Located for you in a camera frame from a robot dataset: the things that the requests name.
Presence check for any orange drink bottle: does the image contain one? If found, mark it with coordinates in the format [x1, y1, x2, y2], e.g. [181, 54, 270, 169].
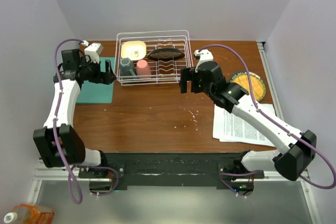
[3, 204, 55, 224]

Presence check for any cream square bowl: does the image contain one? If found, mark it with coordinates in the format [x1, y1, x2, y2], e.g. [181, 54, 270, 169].
[121, 40, 146, 61]

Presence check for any grey-blue mug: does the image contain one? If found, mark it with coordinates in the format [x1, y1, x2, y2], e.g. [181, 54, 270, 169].
[119, 58, 136, 76]

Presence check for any dark brown oval plate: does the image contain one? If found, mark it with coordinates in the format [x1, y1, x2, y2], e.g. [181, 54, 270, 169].
[147, 48, 185, 62]

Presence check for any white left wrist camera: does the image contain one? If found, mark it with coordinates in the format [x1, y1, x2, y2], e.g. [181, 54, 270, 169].
[84, 42, 103, 63]

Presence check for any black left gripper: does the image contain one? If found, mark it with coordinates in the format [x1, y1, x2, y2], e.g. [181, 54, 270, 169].
[79, 57, 116, 85]

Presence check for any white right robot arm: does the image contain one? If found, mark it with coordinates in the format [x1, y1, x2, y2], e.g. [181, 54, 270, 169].
[179, 61, 317, 181]

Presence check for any right side aluminium rail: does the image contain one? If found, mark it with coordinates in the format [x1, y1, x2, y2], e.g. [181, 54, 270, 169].
[257, 42, 284, 120]

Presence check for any remaining printed paper stack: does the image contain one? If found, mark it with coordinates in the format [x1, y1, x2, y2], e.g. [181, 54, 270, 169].
[212, 105, 274, 147]

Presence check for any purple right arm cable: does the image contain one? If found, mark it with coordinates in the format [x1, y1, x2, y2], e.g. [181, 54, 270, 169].
[198, 44, 336, 198]

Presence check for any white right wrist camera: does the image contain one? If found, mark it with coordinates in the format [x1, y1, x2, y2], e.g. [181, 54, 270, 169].
[194, 49, 214, 72]

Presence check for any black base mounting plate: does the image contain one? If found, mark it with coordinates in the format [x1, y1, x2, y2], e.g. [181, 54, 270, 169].
[79, 153, 264, 196]

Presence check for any teal file folder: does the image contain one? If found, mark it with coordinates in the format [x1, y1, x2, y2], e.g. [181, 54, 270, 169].
[76, 56, 114, 104]

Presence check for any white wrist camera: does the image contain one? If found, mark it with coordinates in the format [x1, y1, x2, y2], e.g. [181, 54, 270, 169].
[84, 42, 103, 63]
[194, 49, 214, 72]

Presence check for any white wire dish rack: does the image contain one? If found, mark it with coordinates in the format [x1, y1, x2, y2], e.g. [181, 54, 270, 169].
[114, 30, 193, 86]

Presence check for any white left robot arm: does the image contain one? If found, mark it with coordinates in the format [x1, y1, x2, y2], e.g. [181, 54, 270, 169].
[33, 42, 116, 178]

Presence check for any aluminium frame rail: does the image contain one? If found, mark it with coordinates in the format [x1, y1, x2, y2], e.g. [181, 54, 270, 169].
[28, 162, 322, 223]

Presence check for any yellow patterned round plate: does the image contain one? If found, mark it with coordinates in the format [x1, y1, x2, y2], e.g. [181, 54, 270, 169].
[229, 71, 266, 102]

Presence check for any pink cup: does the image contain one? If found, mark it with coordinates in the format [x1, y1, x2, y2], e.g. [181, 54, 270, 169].
[136, 59, 151, 79]

